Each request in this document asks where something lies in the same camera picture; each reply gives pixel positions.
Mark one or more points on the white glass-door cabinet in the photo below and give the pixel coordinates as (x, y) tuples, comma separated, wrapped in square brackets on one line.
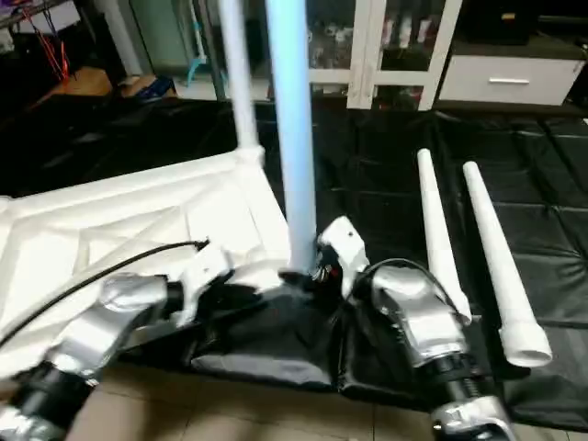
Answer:
[(377, 46)]

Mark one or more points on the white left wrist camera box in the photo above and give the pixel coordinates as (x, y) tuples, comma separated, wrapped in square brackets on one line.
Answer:
[(204, 271)]

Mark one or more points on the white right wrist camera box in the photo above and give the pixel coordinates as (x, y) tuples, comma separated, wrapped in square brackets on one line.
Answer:
[(342, 248)]

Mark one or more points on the brown wooden desk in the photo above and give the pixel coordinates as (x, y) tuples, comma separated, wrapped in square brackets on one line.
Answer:
[(78, 87)]

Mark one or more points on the white drawer unit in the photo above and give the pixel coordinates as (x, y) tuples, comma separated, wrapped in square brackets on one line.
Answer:
[(510, 78)]

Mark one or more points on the white plastic table top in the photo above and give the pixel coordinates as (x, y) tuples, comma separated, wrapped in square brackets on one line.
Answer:
[(138, 220)]

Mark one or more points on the white plastic table leg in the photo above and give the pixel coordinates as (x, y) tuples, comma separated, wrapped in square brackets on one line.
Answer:
[(501, 257), (294, 129), (241, 73), (439, 220)]

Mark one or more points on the black work mat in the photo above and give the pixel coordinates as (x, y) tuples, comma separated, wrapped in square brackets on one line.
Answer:
[(386, 349)]

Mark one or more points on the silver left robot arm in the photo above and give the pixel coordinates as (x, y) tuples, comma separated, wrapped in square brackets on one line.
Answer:
[(92, 340)]

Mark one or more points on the black speaker box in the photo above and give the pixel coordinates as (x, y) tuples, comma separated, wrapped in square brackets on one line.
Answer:
[(505, 18)]

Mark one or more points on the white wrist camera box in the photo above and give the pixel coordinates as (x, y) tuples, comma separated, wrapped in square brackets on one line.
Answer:
[(204, 271), (342, 248)]

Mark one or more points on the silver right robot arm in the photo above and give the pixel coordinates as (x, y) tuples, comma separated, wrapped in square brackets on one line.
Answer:
[(423, 322)]

